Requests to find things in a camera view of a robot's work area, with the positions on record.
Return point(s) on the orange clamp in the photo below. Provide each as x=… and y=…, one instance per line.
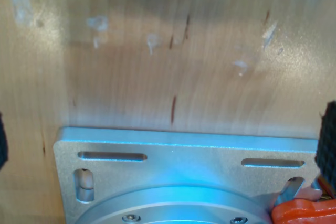
x=302, y=211

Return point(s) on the silver slotted mounting plate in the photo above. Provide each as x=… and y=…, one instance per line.
x=183, y=155

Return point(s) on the round silver base flange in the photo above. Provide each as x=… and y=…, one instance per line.
x=170, y=203

